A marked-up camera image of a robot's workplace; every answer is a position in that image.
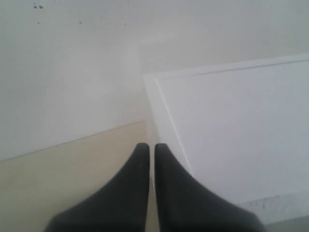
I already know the white translucent drawer cabinet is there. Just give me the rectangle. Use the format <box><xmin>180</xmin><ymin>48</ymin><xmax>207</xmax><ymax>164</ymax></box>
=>
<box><xmin>143</xmin><ymin>54</ymin><xmax>309</xmax><ymax>224</ymax></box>

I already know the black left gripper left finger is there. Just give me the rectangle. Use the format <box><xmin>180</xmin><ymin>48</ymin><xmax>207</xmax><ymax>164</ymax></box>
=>
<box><xmin>45</xmin><ymin>143</ymin><xmax>150</xmax><ymax>232</ymax></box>

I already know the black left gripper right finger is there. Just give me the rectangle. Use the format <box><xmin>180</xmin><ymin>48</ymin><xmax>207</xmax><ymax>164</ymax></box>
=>
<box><xmin>154</xmin><ymin>144</ymin><xmax>266</xmax><ymax>232</ymax></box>

